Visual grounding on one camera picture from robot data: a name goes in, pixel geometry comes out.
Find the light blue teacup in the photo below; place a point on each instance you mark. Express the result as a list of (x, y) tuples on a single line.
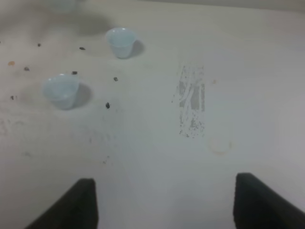
[(61, 90), (121, 41)]

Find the far light blue teacup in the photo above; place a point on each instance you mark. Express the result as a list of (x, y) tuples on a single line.
[(121, 41)]

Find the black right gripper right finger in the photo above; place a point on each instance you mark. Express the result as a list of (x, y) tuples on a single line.
[(257, 206)]

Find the near light blue teacup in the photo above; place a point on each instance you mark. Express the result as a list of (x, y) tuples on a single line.
[(61, 90)]

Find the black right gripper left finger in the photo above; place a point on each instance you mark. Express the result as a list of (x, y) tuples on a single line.
[(76, 209)]

